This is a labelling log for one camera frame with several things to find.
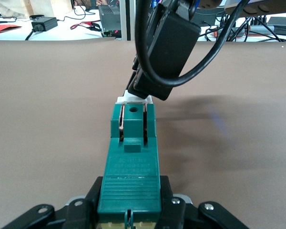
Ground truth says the red paper sheet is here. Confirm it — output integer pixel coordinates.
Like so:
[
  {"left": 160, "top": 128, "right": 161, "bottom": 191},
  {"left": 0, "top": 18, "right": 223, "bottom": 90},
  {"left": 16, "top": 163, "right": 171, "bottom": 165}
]
[{"left": 0, "top": 23, "right": 22, "bottom": 33}]

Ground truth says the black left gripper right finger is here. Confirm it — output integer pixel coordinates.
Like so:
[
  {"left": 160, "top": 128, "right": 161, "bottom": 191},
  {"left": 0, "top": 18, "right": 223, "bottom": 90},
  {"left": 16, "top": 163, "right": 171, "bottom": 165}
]
[{"left": 157, "top": 176, "right": 250, "bottom": 229}]

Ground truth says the black power adapter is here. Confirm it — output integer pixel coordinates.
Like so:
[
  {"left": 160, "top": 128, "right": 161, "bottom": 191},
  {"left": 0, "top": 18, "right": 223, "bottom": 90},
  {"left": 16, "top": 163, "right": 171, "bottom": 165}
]
[
  {"left": 31, "top": 16, "right": 58, "bottom": 32},
  {"left": 268, "top": 16, "right": 286, "bottom": 36}
]

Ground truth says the small module with red LED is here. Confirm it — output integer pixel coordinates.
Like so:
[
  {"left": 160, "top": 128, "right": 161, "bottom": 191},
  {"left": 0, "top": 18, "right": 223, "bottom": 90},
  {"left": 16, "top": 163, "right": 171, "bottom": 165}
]
[{"left": 103, "top": 30, "right": 122, "bottom": 38}]

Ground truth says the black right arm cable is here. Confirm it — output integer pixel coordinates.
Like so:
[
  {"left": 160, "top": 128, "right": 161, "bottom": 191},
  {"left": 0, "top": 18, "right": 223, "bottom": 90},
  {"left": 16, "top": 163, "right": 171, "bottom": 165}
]
[{"left": 134, "top": 0, "right": 251, "bottom": 88}]

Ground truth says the grey metal tube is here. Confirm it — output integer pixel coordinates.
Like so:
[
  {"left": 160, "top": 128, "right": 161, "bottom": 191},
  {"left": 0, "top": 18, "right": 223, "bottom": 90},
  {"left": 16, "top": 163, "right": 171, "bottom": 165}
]
[{"left": 249, "top": 25, "right": 276, "bottom": 34}]

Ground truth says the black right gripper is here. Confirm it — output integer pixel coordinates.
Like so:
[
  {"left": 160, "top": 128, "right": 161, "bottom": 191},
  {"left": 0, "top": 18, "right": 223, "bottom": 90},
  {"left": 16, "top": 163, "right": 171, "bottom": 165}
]
[{"left": 134, "top": 0, "right": 224, "bottom": 101}]

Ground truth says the grey metal power supply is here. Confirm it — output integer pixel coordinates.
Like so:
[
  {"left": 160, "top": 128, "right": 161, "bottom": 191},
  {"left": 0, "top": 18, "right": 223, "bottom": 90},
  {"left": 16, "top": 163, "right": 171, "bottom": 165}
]
[{"left": 99, "top": 4, "right": 122, "bottom": 32}]

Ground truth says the red alligator clip lead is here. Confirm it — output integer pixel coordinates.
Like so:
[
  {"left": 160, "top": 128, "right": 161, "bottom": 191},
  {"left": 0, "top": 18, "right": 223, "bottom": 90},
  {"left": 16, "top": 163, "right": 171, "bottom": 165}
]
[{"left": 70, "top": 21, "right": 102, "bottom": 31}]

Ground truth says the green load switch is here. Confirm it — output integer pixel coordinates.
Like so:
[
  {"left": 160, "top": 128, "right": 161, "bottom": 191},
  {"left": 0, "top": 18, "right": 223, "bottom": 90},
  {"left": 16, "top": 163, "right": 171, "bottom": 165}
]
[{"left": 96, "top": 90, "right": 162, "bottom": 229}]

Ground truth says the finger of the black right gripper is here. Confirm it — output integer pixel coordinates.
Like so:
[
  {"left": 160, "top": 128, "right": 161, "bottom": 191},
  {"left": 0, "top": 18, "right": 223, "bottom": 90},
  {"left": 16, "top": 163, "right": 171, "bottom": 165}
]
[{"left": 126, "top": 53, "right": 140, "bottom": 96}]

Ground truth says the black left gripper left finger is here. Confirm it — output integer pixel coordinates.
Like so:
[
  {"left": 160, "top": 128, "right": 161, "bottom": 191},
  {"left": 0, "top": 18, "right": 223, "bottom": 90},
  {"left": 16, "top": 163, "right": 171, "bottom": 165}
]
[{"left": 1, "top": 176, "right": 103, "bottom": 229}]

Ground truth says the light wooden block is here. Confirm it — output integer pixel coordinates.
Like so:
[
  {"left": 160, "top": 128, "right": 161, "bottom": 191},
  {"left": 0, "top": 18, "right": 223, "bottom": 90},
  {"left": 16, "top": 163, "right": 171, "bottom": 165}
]
[
  {"left": 0, "top": 0, "right": 34, "bottom": 19},
  {"left": 30, "top": 0, "right": 73, "bottom": 17}
]

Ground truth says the aluminium camera post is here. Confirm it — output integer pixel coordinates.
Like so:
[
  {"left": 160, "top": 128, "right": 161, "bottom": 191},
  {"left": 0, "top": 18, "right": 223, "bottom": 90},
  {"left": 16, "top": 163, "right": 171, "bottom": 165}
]
[{"left": 120, "top": 0, "right": 136, "bottom": 41}]

